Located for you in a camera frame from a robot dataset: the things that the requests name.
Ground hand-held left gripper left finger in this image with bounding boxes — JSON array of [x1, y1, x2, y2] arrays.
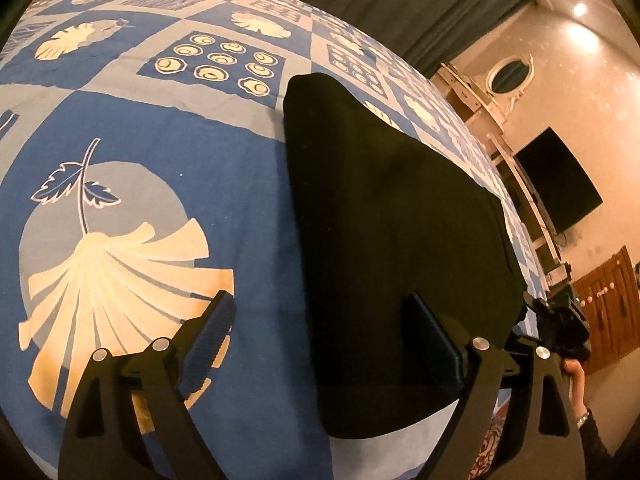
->
[[57, 290, 237, 480]]

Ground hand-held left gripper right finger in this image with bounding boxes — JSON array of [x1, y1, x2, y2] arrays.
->
[[404, 291, 587, 480]]

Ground black pants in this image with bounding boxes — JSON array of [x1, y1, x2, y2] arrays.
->
[[283, 73, 522, 441]]

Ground person's right forearm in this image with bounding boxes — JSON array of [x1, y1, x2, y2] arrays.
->
[[575, 409, 617, 463]]

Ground person's right hand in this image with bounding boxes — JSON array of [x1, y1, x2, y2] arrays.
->
[[561, 359, 589, 413]]

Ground brown wooden door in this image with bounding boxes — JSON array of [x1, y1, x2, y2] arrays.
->
[[571, 245, 640, 376]]

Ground patterned red rug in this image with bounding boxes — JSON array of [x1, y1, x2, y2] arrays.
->
[[467, 410, 516, 480]]

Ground blue printed blanket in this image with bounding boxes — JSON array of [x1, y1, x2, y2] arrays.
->
[[0, 0, 551, 480]]

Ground oval white-framed mirror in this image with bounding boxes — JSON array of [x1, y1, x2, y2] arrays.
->
[[486, 54, 535, 97]]

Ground dark green curtain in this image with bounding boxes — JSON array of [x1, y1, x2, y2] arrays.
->
[[235, 0, 532, 77]]

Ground black wall television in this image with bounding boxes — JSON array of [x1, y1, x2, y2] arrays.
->
[[514, 127, 604, 235]]

